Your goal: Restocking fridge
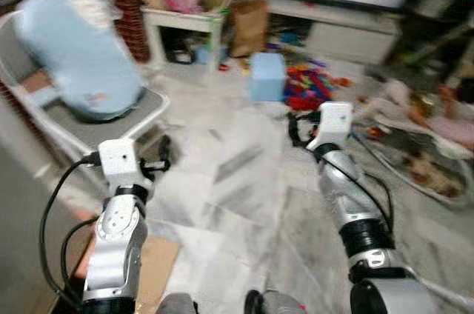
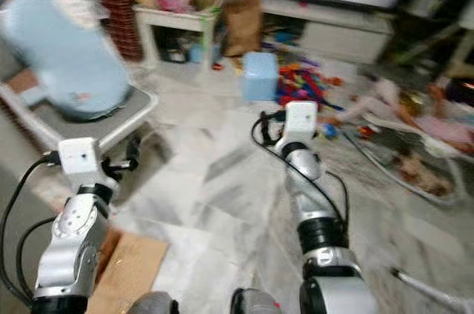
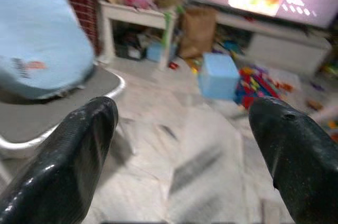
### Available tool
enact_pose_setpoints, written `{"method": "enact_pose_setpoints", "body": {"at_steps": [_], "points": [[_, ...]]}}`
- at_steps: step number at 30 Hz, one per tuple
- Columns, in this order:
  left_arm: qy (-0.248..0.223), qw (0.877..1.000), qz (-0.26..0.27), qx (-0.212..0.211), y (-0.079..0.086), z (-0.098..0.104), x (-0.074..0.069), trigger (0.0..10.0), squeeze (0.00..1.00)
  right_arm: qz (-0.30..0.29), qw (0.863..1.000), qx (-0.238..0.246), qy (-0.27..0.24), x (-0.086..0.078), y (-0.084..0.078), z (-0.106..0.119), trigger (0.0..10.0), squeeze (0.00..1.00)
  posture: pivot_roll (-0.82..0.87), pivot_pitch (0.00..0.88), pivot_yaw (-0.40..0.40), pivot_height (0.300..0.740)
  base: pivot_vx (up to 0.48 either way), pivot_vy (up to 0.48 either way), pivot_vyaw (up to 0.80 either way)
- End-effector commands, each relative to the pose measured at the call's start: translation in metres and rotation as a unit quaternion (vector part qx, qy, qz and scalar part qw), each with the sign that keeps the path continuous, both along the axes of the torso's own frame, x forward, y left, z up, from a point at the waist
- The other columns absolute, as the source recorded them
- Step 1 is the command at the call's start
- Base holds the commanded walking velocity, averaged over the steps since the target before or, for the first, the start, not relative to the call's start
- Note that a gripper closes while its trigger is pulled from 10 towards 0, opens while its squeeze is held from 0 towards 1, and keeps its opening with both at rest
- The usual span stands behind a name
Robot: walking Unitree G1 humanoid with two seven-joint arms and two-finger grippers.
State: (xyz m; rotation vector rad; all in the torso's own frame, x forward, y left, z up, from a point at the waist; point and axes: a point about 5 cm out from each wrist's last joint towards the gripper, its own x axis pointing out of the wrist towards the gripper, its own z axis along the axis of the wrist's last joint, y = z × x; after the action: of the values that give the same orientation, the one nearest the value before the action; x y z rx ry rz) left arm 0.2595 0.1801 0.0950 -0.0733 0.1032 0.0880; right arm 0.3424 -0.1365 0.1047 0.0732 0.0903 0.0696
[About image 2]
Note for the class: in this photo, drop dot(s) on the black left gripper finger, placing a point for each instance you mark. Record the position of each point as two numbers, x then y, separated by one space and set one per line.
132 153

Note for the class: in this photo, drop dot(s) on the grey robot right leg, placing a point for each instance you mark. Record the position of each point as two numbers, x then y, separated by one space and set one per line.
255 304

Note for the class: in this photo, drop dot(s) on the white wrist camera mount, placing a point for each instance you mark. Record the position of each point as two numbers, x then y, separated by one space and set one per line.
79 160
300 121

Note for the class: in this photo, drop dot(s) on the small blue box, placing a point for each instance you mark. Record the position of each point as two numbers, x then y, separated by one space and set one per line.
196 53

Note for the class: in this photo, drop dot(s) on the grey robot leg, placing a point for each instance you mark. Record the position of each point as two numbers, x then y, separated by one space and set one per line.
154 306
255 304

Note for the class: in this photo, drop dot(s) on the black storage box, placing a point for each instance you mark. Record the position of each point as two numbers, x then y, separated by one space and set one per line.
175 54

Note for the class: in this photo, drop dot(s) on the white metal rod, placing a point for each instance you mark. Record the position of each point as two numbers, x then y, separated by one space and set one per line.
429 288

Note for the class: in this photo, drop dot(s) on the brown paper bag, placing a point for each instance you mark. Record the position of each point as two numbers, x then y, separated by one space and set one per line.
242 27

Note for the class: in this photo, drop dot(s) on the light blue baby rocker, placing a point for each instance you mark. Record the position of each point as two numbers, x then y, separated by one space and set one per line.
67 55

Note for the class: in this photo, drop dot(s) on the red tiled column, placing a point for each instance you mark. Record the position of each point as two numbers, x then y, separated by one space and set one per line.
122 18

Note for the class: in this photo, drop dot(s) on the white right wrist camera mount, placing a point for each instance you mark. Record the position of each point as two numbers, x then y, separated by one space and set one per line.
300 121

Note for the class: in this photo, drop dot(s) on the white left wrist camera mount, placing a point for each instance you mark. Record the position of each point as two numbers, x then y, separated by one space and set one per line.
79 160

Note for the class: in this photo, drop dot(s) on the grey robot left leg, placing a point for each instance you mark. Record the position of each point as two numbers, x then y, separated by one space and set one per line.
154 306

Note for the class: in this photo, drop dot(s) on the brown cardboard sheet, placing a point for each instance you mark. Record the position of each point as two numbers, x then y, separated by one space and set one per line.
137 269

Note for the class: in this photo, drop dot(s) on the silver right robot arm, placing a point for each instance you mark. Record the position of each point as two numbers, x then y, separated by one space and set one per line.
304 181

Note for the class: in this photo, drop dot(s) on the light blue plastic box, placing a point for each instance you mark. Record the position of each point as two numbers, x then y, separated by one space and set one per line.
259 77

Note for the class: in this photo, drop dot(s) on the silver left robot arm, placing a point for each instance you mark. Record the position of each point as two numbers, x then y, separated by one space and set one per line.
74 240

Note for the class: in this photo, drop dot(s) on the colourful toy pile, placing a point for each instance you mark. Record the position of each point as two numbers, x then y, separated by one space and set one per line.
300 86

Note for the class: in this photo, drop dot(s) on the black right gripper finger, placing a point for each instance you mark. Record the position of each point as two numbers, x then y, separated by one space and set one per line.
258 129

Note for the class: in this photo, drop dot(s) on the child in pink clothes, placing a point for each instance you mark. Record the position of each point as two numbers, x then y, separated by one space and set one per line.
444 129

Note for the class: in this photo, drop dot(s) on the white television stand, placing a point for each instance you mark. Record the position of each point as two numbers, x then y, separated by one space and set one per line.
341 36

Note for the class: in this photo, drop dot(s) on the white shelf unit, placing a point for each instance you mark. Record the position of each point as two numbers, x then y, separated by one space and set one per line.
174 18

